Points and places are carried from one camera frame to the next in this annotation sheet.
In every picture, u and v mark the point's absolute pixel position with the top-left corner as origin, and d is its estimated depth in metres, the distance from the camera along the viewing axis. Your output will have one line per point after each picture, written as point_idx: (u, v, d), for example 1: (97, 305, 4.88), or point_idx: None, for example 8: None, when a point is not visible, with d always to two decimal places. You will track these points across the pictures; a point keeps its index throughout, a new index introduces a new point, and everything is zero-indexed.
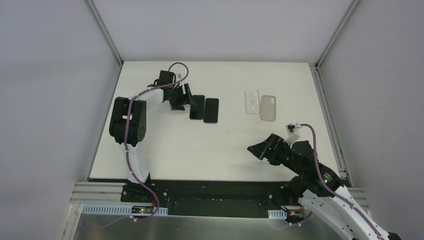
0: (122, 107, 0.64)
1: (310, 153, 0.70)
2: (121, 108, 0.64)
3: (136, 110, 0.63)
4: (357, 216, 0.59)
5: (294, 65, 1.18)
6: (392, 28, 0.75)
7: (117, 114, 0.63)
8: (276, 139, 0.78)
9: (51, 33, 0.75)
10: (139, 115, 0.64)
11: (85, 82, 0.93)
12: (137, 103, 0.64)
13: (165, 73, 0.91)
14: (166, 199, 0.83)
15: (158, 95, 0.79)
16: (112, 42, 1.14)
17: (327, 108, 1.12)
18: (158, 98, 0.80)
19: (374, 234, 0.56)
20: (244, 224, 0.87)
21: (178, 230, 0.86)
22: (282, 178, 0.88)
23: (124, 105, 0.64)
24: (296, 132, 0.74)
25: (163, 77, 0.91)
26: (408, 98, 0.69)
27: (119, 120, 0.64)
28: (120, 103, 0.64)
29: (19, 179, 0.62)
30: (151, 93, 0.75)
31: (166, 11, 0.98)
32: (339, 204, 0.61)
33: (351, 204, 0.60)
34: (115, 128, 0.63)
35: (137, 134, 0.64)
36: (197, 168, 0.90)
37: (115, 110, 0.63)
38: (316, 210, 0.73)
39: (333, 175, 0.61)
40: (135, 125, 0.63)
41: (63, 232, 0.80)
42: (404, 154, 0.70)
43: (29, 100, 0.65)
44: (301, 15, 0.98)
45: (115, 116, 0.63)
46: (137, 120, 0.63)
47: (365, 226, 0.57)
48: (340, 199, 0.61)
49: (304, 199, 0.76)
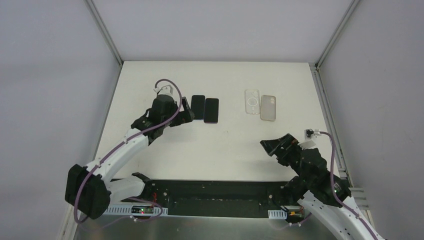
0: (76, 181, 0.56)
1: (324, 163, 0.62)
2: (75, 181, 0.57)
3: (91, 186, 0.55)
4: (361, 225, 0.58)
5: (294, 65, 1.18)
6: (392, 28, 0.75)
7: (71, 189, 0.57)
8: (289, 140, 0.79)
9: (50, 33, 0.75)
10: (93, 194, 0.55)
11: (85, 83, 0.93)
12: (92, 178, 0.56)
13: (159, 104, 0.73)
14: (166, 199, 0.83)
15: (140, 141, 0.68)
16: (111, 43, 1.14)
17: (327, 108, 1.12)
18: (139, 146, 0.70)
19: None
20: (245, 224, 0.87)
21: (178, 230, 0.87)
22: (283, 178, 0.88)
23: (80, 177, 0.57)
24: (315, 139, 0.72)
25: (156, 107, 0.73)
26: (408, 97, 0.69)
27: (73, 194, 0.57)
28: (74, 175, 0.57)
29: (19, 179, 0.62)
30: (120, 151, 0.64)
31: (166, 11, 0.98)
32: (344, 214, 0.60)
33: (357, 215, 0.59)
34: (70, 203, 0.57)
35: (91, 212, 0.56)
36: (198, 168, 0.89)
37: (68, 183, 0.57)
38: (317, 212, 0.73)
39: (342, 183, 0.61)
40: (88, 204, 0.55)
41: (63, 232, 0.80)
42: (404, 153, 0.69)
43: (29, 100, 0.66)
44: (300, 15, 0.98)
45: (70, 190, 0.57)
46: (91, 197, 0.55)
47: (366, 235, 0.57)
48: (347, 210, 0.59)
49: (304, 201, 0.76)
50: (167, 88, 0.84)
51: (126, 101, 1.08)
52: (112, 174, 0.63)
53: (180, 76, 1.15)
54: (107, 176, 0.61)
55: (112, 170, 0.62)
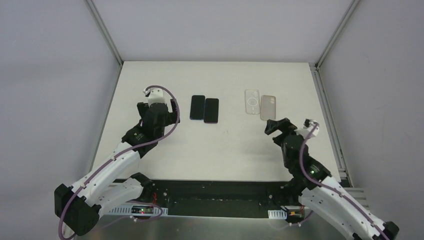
0: (61, 201, 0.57)
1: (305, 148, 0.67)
2: (61, 200, 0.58)
3: (74, 208, 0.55)
4: (347, 204, 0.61)
5: (295, 65, 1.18)
6: (393, 27, 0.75)
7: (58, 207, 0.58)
8: (286, 123, 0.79)
9: (50, 33, 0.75)
10: (76, 218, 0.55)
11: (85, 83, 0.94)
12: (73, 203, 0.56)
13: (150, 117, 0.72)
14: (166, 199, 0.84)
15: (129, 157, 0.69)
16: (112, 42, 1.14)
17: (327, 108, 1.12)
18: (130, 161, 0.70)
19: (367, 222, 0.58)
20: (244, 224, 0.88)
21: (178, 230, 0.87)
22: (282, 177, 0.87)
23: (66, 196, 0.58)
24: (308, 129, 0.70)
25: (148, 120, 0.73)
26: (408, 97, 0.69)
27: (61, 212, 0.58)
28: (59, 197, 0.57)
29: (19, 179, 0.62)
30: (105, 172, 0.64)
31: (166, 11, 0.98)
32: (327, 194, 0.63)
33: (340, 194, 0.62)
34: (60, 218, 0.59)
35: (78, 231, 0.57)
36: (198, 168, 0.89)
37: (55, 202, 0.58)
38: (315, 207, 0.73)
39: (321, 167, 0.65)
40: (74, 225, 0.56)
41: (63, 232, 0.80)
42: (404, 154, 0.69)
43: (29, 100, 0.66)
44: (300, 16, 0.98)
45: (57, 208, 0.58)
46: (75, 218, 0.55)
47: (357, 215, 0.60)
48: (329, 191, 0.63)
49: (303, 197, 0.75)
50: (158, 91, 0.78)
51: (126, 101, 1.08)
52: (100, 191, 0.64)
53: (180, 76, 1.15)
54: (92, 196, 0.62)
55: (98, 190, 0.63)
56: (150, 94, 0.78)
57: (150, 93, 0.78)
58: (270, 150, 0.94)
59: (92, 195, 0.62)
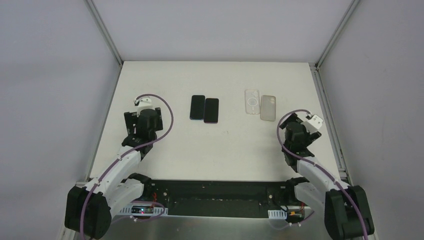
0: (77, 202, 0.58)
1: (301, 134, 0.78)
2: (75, 202, 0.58)
3: (94, 202, 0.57)
4: (317, 170, 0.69)
5: (295, 65, 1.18)
6: (393, 28, 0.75)
7: (72, 210, 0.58)
8: (292, 116, 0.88)
9: (50, 32, 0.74)
10: (96, 214, 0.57)
11: (85, 83, 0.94)
12: (93, 199, 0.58)
13: (144, 120, 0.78)
14: (166, 199, 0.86)
15: (132, 158, 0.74)
16: (111, 42, 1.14)
17: (327, 108, 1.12)
18: (133, 161, 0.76)
19: (330, 181, 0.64)
20: (244, 224, 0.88)
21: (178, 230, 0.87)
22: (282, 178, 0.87)
23: (80, 197, 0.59)
24: (311, 121, 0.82)
25: (142, 124, 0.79)
26: (408, 98, 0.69)
27: (74, 215, 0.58)
28: (75, 197, 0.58)
29: (19, 179, 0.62)
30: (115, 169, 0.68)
31: (166, 11, 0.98)
32: (304, 164, 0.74)
33: (312, 163, 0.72)
34: (71, 223, 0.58)
35: (94, 231, 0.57)
36: (197, 168, 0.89)
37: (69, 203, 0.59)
38: (305, 194, 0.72)
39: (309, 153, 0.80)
40: (92, 223, 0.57)
41: (63, 232, 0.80)
42: (404, 154, 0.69)
43: (29, 100, 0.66)
44: (300, 16, 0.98)
45: (70, 212, 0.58)
46: (94, 214, 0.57)
47: (324, 177, 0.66)
48: (307, 162, 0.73)
49: (297, 186, 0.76)
50: (147, 99, 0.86)
51: (126, 101, 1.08)
52: (111, 190, 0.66)
53: (180, 77, 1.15)
54: (107, 192, 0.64)
55: (110, 187, 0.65)
56: (139, 102, 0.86)
57: (138, 102, 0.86)
58: (270, 150, 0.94)
59: (106, 193, 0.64)
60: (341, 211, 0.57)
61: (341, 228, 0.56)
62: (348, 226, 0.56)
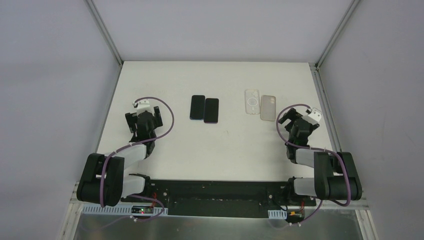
0: (96, 165, 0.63)
1: (306, 132, 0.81)
2: (94, 165, 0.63)
3: (111, 168, 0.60)
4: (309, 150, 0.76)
5: (295, 65, 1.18)
6: (392, 28, 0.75)
7: (89, 174, 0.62)
8: (292, 112, 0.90)
9: (51, 33, 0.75)
10: (114, 174, 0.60)
11: (85, 82, 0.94)
12: (111, 161, 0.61)
13: (142, 125, 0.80)
14: (166, 199, 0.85)
15: (139, 150, 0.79)
16: (111, 43, 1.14)
17: (328, 109, 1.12)
18: (141, 153, 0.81)
19: None
20: (244, 224, 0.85)
21: (178, 230, 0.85)
22: (283, 178, 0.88)
23: (98, 162, 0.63)
24: (311, 114, 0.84)
25: (142, 129, 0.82)
26: (409, 97, 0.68)
27: (90, 181, 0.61)
28: (94, 160, 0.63)
29: (20, 178, 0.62)
30: (127, 151, 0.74)
31: (166, 13, 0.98)
32: (300, 151, 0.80)
33: (308, 148, 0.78)
34: (86, 188, 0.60)
35: (111, 194, 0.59)
36: (198, 168, 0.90)
37: (87, 168, 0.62)
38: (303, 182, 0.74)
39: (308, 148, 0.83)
40: (109, 185, 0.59)
41: (63, 232, 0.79)
42: (404, 154, 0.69)
43: (29, 100, 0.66)
44: (299, 16, 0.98)
45: (87, 176, 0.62)
46: (113, 174, 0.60)
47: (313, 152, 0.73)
48: (304, 149, 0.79)
49: (296, 181, 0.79)
50: (145, 101, 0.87)
51: (126, 101, 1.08)
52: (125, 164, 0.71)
53: (180, 77, 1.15)
54: None
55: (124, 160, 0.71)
56: (138, 105, 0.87)
57: (137, 104, 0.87)
58: (270, 150, 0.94)
59: None
60: (326, 168, 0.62)
61: (327, 184, 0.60)
62: (334, 182, 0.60)
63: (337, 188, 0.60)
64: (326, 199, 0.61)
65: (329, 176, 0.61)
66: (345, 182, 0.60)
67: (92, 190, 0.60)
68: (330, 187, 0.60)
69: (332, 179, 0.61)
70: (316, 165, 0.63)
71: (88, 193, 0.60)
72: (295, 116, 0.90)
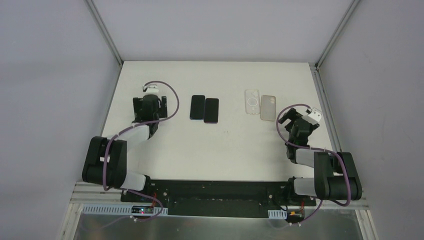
0: (99, 148, 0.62)
1: (306, 132, 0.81)
2: (97, 148, 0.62)
3: (114, 151, 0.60)
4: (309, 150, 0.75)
5: (295, 65, 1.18)
6: (392, 28, 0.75)
7: (93, 157, 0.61)
8: (292, 111, 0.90)
9: (51, 32, 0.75)
10: (118, 157, 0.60)
11: (85, 82, 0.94)
12: (114, 143, 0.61)
13: (147, 104, 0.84)
14: (166, 199, 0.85)
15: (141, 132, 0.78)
16: (112, 43, 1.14)
17: (328, 109, 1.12)
18: (142, 134, 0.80)
19: None
20: (244, 224, 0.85)
21: (178, 230, 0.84)
22: (282, 178, 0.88)
23: (101, 145, 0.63)
24: (311, 114, 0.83)
25: (147, 108, 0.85)
26: (409, 97, 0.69)
27: (94, 163, 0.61)
28: (98, 143, 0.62)
29: (20, 178, 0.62)
30: (130, 133, 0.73)
31: (166, 13, 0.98)
32: (300, 151, 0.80)
33: (308, 148, 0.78)
34: (90, 171, 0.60)
35: (115, 177, 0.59)
36: (198, 168, 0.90)
37: (91, 151, 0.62)
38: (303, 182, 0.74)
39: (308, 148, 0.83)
40: (113, 167, 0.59)
41: (63, 232, 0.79)
42: (404, 153, 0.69)
43: (29, 100, 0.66)
44: (300, 16, 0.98)
45: (91, 159, 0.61)
46: (117, 157, 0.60)
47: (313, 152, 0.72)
48: (304, 149, 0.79)
49: (296, 181, 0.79)
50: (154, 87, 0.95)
51: (126, 101, 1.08)
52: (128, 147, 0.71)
53: (180, 77, 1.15)
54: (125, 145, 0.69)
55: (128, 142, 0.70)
56: (147, 88, 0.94)
57: (146, 88, 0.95)
58: (270, 150, 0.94)
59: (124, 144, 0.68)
60: (326, 168, 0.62)
61: (327, 184, 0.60)
62: (334, 182, 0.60)
63: (337, 188, 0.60)
64: (326, 199, 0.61)
65: (329, 176, 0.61)
66: (345, 182, 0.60)
67: (96, 172, 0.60)
68: (330, 187, 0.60)
69: (332, 179, 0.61)
70: (316, 165, 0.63)
71: (92, 176, 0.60)
72: (295, 116, 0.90)
